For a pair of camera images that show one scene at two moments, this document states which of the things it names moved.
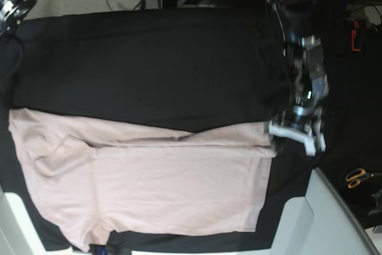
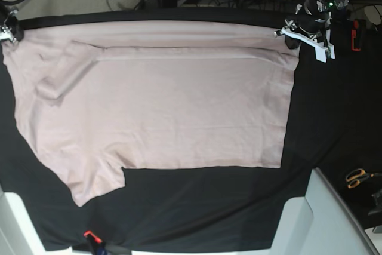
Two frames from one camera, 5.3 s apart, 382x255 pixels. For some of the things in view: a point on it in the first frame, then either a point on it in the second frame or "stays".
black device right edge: [378, 197] stays
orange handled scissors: [356, 175] stays
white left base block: [18, 235] stays
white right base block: [322, 223] stays
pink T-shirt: [97, 175] → [96, 97]
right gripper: [307, 119] → [313, 17]
